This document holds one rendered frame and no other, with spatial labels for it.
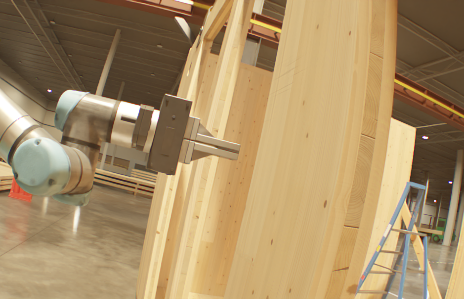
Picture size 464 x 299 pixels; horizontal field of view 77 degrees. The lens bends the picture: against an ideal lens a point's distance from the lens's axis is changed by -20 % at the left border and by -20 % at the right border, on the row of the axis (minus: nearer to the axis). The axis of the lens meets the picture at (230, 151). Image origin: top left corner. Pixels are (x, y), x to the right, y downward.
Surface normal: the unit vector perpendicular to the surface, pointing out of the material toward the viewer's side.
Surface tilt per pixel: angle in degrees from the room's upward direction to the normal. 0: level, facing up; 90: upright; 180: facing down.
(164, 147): 90
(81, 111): 90
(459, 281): 90
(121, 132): 118
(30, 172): 90
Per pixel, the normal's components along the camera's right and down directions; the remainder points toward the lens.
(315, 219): -0.94, -0.24
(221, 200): 0.26, -0.04
